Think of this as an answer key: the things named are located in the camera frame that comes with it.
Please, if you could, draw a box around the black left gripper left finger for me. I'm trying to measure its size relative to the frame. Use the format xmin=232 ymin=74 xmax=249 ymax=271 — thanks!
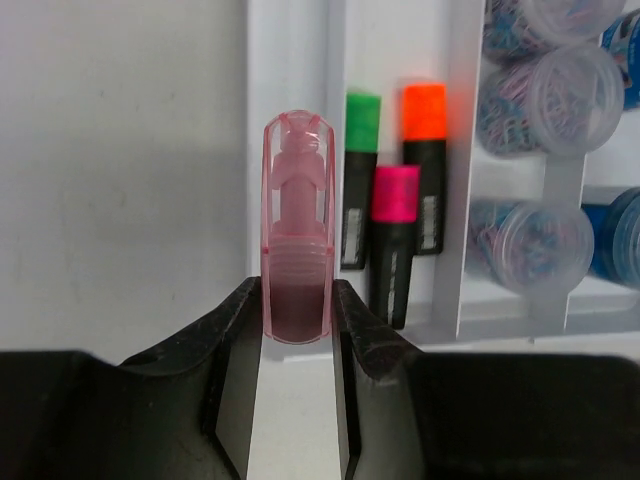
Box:
xmin=1 ymin=277 xmax=262 ymax=479

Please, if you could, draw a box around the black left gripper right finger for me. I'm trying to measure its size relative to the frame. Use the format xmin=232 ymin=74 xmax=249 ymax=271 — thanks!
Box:
xmin=332 ymin=280 xmax=639 ymax=479

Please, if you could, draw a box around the clear paperclip jar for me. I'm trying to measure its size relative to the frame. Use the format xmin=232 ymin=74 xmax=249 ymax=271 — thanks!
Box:
xmin=476 ymin=43 xmax=624 ymax=158
xmin=465 ymin=198 xmax=595 ymax=296
xmin=483 ymin=0 xmax=625 ymax=63

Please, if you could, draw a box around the orange cap black highlighter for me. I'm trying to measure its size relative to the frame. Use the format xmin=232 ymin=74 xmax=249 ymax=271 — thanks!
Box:
xmin=401 ymin=83 xmax=447 ymax=256

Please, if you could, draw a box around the white compartment tray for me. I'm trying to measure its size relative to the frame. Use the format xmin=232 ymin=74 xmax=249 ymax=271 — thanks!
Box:
xmin=244 ymin=0 xmax=640 ymax=364

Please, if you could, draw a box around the blue lidded tub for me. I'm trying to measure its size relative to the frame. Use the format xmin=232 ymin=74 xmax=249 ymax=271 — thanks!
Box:
xmin=601 ymin=9 xmax=640 ymax=110
xmin=582 ymin=186 xmax=639 ymax=290

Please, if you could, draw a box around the pastel pink mini highlighter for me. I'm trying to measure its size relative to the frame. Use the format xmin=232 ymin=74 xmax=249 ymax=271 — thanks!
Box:
xmin=261 ymin=110 xmax=336 ymax=345

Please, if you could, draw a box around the pink cap black highlighter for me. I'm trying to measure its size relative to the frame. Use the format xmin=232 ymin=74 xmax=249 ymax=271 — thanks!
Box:
xmin=368 ymin=165 xmax=420 ymax=330

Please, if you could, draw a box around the green cap black highlighter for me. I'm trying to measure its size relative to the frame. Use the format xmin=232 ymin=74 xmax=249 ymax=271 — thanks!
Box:
xmin=341 ymin=91 xmax=381 ymax=271

